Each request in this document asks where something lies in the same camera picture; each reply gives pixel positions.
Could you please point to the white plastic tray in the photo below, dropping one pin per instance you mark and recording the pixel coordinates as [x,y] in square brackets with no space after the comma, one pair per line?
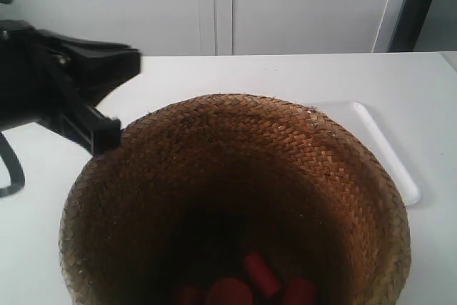
[356,118]

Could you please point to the dark red rounded object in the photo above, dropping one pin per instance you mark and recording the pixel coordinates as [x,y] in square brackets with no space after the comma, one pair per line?
[299,291]
[229,291]

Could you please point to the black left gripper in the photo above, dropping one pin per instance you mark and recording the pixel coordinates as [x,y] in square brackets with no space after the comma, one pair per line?
[30,93]

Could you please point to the brown woven basket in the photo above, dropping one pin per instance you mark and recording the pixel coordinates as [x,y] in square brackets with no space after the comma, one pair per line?
[199,184]

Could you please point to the red cylindrical objects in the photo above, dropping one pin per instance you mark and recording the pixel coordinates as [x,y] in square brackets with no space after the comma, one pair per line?
[261,275]

